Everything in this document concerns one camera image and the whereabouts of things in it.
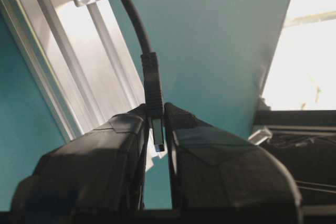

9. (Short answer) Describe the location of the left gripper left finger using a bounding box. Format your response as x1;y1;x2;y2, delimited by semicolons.
10;104;147;223

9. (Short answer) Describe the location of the teal table cloth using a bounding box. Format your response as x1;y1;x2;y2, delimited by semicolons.
1;0;290;211

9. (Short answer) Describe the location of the black USB cable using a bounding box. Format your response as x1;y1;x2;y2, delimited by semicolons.
112;0;167;159

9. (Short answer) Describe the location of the aluminium rail profile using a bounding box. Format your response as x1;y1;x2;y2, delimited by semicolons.
1;0;145;143

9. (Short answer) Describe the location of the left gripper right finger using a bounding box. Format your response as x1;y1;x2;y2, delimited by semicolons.
164;103;302;223

